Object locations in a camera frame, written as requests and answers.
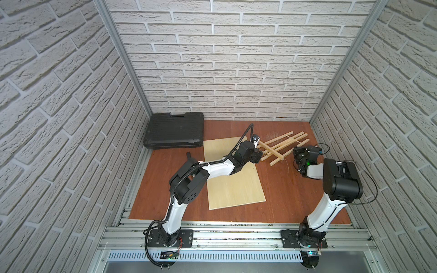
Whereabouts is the wooden easel frame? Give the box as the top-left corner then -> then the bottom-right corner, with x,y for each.
257,131 -> 309,166

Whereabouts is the black mounting plate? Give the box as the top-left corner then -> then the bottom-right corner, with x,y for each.
280,229 -> 328,249
146,229 -> 194,248

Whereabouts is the light plywood board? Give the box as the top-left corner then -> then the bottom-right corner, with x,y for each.
203,137 -> 266,210

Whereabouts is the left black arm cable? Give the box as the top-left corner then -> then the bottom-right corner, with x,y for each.
143,123 -> 256,268

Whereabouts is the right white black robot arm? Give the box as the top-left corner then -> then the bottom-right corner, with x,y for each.
293,145 -> 363,248

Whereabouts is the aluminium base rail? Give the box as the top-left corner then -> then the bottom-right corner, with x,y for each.
98,220 -> 378,263

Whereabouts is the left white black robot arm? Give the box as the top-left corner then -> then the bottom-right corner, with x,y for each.
158,134 -> 262,247

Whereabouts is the black plastic tool case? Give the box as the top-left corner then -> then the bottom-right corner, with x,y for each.
143,112 -> 204,150

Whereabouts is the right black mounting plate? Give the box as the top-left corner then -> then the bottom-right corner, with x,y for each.
280,229 -> 328,249

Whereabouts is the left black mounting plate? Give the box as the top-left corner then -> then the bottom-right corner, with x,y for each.
146,229 -> 194,248

